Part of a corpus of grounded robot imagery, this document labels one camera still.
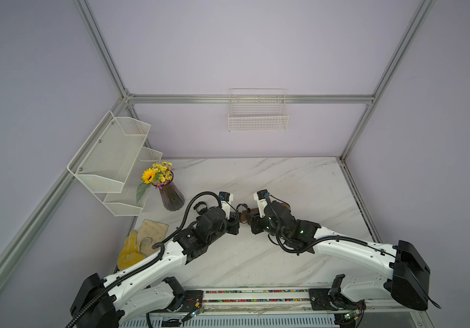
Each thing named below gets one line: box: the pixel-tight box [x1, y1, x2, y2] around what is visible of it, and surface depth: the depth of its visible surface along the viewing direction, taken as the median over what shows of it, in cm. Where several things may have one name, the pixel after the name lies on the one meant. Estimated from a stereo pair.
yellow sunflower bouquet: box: [135, 161, 175, 203], surface depth 83 cm
